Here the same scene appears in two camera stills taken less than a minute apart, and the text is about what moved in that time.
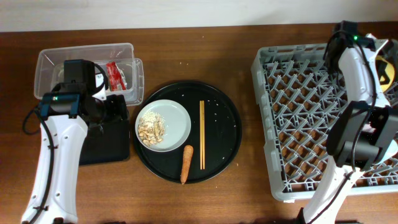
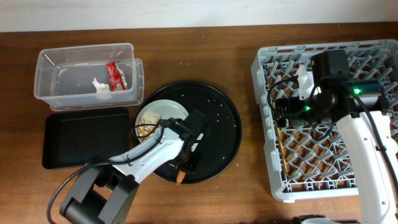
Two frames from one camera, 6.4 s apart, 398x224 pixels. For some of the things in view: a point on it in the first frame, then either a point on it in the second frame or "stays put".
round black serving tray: [214, 135] stays put
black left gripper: [119, 110] to [191, 167]
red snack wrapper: [117, 79] stays put
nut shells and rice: [151, 128] stays put
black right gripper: [380, 70] to [291, 105]
